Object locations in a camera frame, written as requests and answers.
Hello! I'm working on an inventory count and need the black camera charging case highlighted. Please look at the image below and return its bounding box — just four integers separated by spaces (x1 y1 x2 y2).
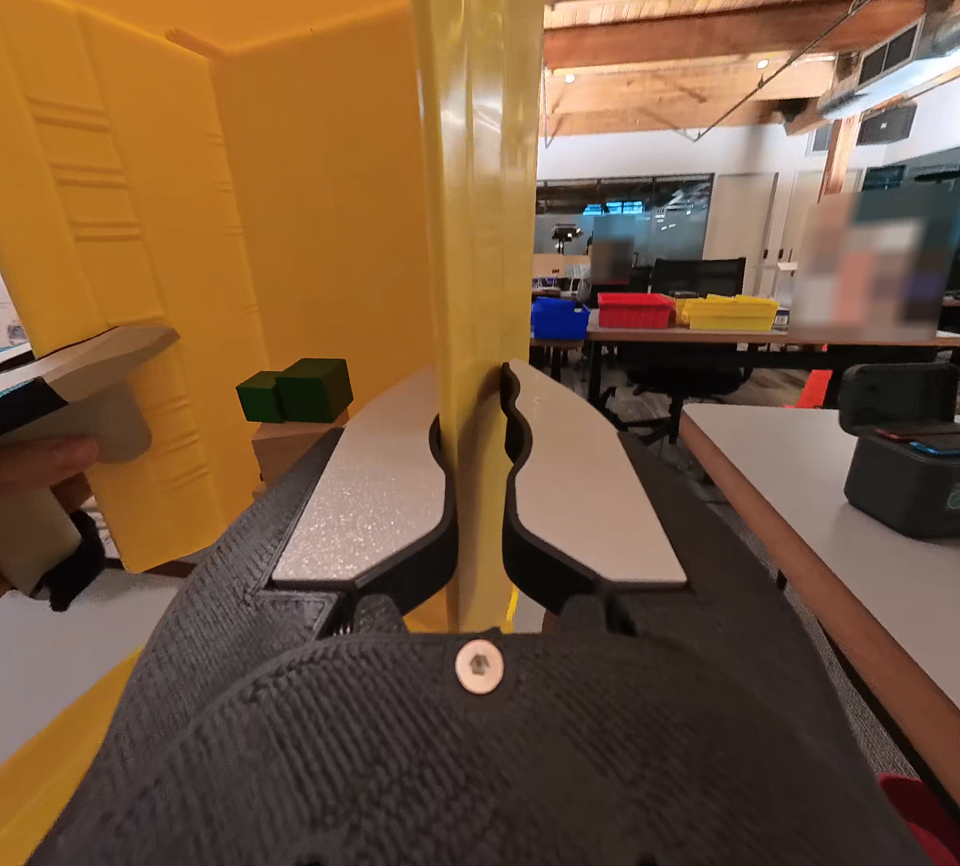
837 361 960 539

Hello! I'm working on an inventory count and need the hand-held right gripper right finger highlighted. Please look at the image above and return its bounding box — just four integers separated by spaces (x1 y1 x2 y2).
499 358 689 615

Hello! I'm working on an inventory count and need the yellow storage bin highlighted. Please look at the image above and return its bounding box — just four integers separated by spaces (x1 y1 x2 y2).
676 293 782 333

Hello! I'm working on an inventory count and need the red plastic bin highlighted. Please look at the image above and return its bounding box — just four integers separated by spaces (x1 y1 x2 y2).
597 292 677 330

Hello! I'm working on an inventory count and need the red object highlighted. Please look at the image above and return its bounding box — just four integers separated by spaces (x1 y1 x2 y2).
876 772 960 866

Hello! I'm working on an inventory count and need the blue plastic bin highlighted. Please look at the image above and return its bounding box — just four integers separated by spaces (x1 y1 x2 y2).
531 296 592 341

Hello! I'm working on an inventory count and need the long grey office desk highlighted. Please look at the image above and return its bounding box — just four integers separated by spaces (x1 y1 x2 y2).
531 322 960 425

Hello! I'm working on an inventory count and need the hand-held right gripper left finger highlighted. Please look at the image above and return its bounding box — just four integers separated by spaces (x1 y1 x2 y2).
272 366 460 617

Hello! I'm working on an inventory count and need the pile of coloured wooden cubes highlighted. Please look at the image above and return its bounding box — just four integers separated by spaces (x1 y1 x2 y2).
235 356 355 503

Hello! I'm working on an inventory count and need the person's left hand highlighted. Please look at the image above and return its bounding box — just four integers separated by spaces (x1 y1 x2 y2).
0 434 100 504

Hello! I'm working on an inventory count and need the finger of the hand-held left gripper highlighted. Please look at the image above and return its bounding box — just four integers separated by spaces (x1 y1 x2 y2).
0 325 182 464

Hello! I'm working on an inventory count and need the white desk with wooden edge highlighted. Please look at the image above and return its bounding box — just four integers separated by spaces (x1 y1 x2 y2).
678 403 960 807

